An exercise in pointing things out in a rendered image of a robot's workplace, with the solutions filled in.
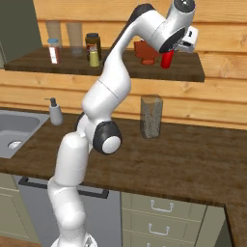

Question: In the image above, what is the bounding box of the pale green drawer front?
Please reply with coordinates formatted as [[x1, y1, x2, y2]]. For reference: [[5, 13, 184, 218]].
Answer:
[[122, 207, 203, 244], [122, 229, 198, 247], [121, 191, 207, 222]]

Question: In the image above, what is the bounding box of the grey soap dispenser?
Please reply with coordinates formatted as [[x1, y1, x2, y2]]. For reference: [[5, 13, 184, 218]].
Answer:
[[44, 96, 64, 126]]

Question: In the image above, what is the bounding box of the pale green cupboard door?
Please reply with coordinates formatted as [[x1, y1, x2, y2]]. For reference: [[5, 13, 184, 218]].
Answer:
[[0, 173, 41, 245]]

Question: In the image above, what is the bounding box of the grey sink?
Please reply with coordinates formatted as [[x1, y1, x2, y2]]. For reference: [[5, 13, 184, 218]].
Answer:
[[0, 109, 51, 160]]

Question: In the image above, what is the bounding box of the dark green wall cupboard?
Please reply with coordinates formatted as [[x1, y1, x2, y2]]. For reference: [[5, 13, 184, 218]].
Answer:
[[0, 0, 43, 69]]

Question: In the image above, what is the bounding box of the yellow-green small bottle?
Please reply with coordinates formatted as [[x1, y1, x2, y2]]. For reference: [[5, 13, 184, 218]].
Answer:
[[89, 45, 101, 69]]

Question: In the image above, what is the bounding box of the glass pepper shaker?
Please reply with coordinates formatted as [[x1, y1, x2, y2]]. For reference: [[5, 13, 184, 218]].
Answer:
[[139, 94, 164, 140]]

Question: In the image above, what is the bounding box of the grey dishwasher front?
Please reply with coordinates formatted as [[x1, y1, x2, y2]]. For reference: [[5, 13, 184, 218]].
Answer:
[[14, 175, 123, 247]]

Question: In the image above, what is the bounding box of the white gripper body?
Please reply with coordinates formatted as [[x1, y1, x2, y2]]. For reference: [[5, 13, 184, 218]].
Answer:
[[174, 39, 197, 55]]

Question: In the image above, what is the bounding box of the pale green cabinet side panel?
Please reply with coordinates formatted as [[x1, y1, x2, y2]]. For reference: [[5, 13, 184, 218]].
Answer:
[[195, 206, 233, 247]]

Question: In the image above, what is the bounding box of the dark brown jar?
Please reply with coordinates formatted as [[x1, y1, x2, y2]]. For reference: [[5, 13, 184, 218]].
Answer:
[[84, 32, 103, 62]]

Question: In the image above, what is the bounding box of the dark wooden shelf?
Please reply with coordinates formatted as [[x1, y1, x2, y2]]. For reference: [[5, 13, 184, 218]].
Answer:
[[3, 46, 206, 83]]

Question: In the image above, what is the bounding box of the red spice jar, blue lid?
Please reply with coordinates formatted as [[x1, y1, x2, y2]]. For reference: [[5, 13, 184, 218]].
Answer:
[[47, 38, 63, 66]]

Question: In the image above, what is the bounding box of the black dishwasher handle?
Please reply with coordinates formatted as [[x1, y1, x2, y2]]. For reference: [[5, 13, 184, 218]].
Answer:
[[17, 176, 110, 200]]

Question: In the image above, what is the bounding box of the red-brown lumpy object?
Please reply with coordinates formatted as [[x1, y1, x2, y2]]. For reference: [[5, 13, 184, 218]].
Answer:
[[133, 39, 161, 66]]

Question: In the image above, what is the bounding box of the silver drawer handle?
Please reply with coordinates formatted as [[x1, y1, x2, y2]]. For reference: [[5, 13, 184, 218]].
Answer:
[[150, 199, 175, 214], [148, 223, 171, 237]]

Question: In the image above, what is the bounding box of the translucent tall glass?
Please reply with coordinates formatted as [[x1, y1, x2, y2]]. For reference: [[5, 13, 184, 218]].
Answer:
[[44, 19, 64, 48], [66, 21, 84, 55]]

